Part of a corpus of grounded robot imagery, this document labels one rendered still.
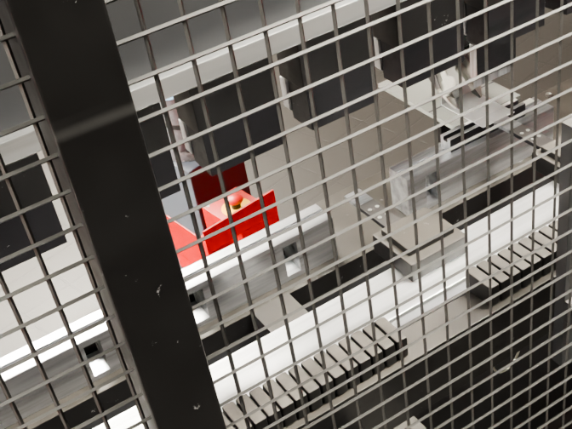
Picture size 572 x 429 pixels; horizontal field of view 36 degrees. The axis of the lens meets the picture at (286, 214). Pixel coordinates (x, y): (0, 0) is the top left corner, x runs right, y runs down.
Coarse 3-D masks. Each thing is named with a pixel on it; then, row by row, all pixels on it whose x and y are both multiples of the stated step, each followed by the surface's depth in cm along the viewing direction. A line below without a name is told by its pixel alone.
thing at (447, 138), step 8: (520, 104) 185; (456, 128) 181; (464, 128) 182; (472, 128) 180; (480, 128) 181; (496, 128) 184; (448, 136) 180; (456, 136) 179; (464, 136) 180; (480, 136) 182; (448, 144) 179
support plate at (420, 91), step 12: (456, 72) 200; (384, 84) 200; (420, 84) 198; (456, 84) 195; (492, 84) 193; (396, 96) 196; (408, 96) 194; (420, 96) 194; (492, 96) 189; (504, 96) 188; (516, 96) 188; (420, 108) 190; (444, 108) 188; (444, 120) 184; (456, 120) 184; (468, 120) 183
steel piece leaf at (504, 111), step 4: (500, 108) 184; (504, 108) 184; (492, 112) 184; (496, 112) 183; (500, 112) 183; (504, 112) 183; (508, 112) 183; (492, 116) 183; (496, 116) 182; (500, 116) 182; (504, 116) 182; (480, 120) 182; (484, 120) 182; (492, 120) 181; (496, 120) 181; (480, 124) 181; (484, 124) 180
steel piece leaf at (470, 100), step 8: (464, 88) 190; (456, 96) 190; (464, 96) 190; (472, 96) 190; (448, 104) 189; (464, 104) 188; (472, 104) 187; (496, 104) 186; (456, 112) 186; (472, 112) 185; (480, 112) 184; (472, 120) 182
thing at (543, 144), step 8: (504, 120) 180; (504, 128) 178; (520, 128) 177; (528, 128) 177; (520, 136) 175; (536, 136) 174; (544, 136) 173; (560, 136) 167; (536, 144) 172; (544, 144) 171; (552, 144) 166; (560, 144) 165; (536, 152) 166; (552, 152) 164; (560, 152) 163; (536, 160) 166; (544, 160) 164; (552, 160) 164; (536, 168) 167; (544, 168) 165; (552, 168) 163; (552, 176) 164
